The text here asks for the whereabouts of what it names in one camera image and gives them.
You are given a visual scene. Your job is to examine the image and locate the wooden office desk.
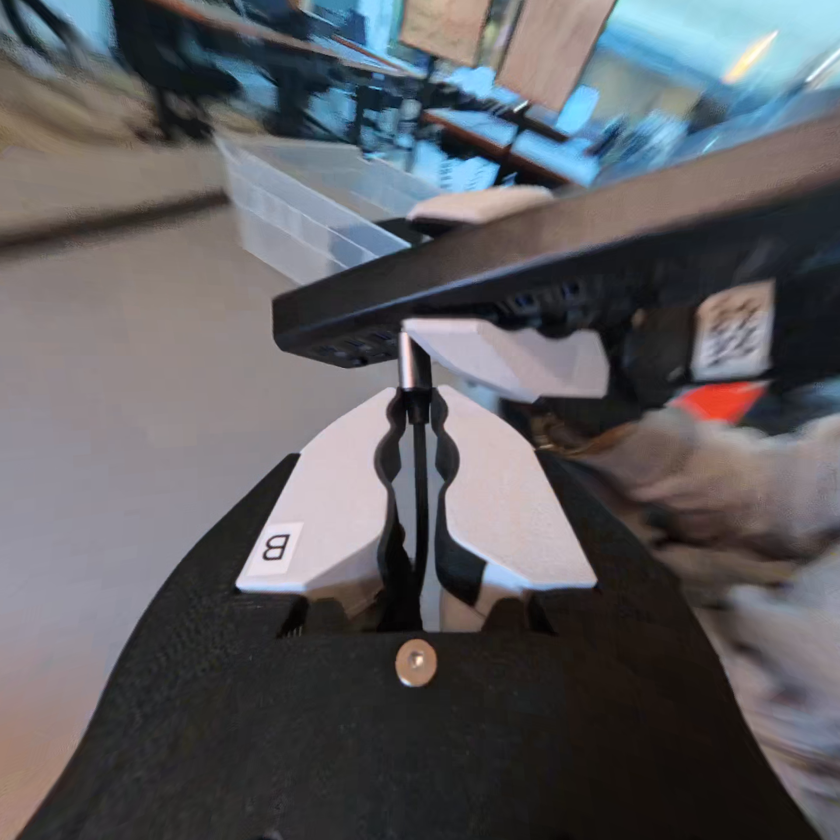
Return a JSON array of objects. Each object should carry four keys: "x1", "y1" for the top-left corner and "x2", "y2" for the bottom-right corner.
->
[{"x1": 147, "y1": 0, "x2": 427, "y2": 142}]

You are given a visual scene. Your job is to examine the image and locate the clear plastic bin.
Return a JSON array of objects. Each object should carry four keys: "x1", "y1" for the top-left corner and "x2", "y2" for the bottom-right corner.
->
[{"x1": 217, "y1": 134, "x2": 447, "y2": 286}]

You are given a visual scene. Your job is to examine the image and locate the tall black usb hub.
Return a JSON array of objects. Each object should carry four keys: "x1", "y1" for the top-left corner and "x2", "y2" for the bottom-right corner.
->
[{"x1": 272, "y1": 112, "x2": 840, "y2": 368}]

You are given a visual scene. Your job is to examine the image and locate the black office chair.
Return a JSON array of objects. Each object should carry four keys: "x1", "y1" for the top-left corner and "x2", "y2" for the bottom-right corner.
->
[{"x1": 108, "y1": 0, "x2": 240, "y2": 142}]

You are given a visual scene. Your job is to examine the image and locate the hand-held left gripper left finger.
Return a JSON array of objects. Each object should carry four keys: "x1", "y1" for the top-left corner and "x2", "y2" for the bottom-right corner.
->
[{"x1": 235, "y1": 387, "x2": 421, "y2": 635}]

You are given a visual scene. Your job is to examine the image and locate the whiteboard with coloured writing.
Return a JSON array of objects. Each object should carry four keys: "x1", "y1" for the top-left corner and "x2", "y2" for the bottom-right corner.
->
[{"x1": 398, "y1": 0, "x2": 493, "y2": 68}]

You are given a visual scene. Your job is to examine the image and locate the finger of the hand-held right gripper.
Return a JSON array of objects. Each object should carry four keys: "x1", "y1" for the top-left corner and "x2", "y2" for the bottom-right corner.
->
[
  {"x1": 407, "y1": 185, "x2": 555, "y2": 227},
  {"x1": 402, "y1": 318, "x2": 611, "y2": 404}
]

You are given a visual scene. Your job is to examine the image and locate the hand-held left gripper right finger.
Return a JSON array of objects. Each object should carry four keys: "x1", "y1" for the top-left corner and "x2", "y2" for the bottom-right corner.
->
[{"x1": 430, "y1": 386, "x2": 598, "y2": 634}]

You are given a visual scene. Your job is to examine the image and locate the whiteboard with black writing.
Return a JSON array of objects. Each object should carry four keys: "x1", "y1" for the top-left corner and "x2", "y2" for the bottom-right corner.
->
[{"x1": 495, "y1": 0, "x2": 618, "y2": 112}]

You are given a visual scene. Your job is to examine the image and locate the usb cable with grey plugs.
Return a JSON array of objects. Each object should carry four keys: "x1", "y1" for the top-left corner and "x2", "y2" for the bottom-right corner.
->
[{"x1": 397, "y1": 332, "x2": 434, "y2": 595}]

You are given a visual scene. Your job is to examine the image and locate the gold bracelets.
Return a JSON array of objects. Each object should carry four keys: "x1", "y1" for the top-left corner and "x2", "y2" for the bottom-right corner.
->
[{"x1": 535, "y1": 420, "x2": 631, "y2": 457}]

